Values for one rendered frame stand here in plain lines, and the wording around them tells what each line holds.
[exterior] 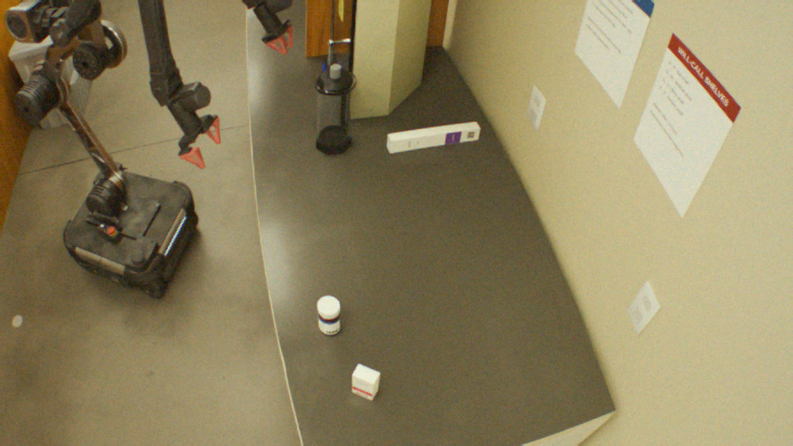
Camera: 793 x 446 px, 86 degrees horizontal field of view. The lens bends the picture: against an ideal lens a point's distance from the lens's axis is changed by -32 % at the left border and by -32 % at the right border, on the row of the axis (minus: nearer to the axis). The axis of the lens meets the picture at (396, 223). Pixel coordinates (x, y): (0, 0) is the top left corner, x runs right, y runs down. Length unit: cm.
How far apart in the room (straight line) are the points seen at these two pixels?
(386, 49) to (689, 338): 109
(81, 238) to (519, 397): 199
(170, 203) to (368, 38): 133
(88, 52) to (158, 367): 131
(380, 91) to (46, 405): 192
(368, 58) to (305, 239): 51
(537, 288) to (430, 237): 29
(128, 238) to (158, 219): 18
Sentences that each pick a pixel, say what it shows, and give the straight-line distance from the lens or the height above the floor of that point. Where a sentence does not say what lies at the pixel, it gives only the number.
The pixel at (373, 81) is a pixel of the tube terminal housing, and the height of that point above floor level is 108.
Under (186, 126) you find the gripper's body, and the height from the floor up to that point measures 115.
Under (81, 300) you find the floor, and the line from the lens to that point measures 271.
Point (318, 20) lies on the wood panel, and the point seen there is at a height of 110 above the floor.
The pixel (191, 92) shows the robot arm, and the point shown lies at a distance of 138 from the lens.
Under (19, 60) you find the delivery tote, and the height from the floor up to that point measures 60.
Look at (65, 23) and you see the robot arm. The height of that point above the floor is 147.
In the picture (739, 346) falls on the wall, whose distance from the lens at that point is 100.
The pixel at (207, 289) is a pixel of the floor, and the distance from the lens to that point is 252.
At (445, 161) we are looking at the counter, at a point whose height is 94.
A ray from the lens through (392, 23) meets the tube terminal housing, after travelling 154.
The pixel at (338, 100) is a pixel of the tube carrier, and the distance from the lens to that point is 149.
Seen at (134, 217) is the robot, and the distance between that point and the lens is 253.
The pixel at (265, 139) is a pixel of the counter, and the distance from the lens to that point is 168.
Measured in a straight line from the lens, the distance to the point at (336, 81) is 147.
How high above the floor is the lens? 206
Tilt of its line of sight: 50 degrees down
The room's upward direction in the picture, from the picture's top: 7 degrees clockwise
